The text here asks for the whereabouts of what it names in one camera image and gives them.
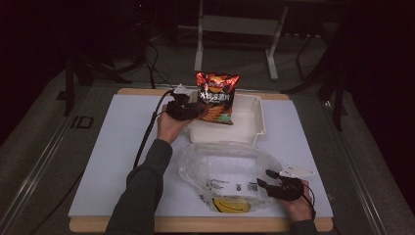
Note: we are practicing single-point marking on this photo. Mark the person's left hand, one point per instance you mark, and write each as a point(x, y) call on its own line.
point(169, 129)

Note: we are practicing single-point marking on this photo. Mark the white plastic bin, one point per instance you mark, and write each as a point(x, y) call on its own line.
point(244, 125)

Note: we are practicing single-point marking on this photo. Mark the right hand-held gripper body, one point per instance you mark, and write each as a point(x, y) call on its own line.
point(288, 191)

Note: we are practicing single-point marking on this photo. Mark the person's right hand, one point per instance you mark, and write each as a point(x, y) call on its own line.
point(300, 210)

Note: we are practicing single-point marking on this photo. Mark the red black chips packet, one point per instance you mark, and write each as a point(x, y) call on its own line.
point(217, 98)

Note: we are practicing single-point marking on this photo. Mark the black metal stand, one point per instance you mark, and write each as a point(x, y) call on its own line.
point(339, 98)
point(69, 88)

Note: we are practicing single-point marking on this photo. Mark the white metal desk frame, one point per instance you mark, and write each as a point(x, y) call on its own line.
point(241, 25)

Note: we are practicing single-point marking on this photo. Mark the yellow snack packet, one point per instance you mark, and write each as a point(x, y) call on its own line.
point(232, 206)

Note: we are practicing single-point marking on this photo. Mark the wooden table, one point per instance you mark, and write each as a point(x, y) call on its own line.
point(212, 225)

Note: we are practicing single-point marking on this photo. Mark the white table mat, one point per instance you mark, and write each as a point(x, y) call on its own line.
point(114, 147)

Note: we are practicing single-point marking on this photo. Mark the clear plastic bag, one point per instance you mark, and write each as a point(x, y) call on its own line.
point(199, 163)

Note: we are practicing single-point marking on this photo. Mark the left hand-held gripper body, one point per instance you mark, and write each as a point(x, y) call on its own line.
point(181, 109)

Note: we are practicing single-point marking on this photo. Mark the metal floor rail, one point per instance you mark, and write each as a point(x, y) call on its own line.
point(355, 176)
point(36, 169)

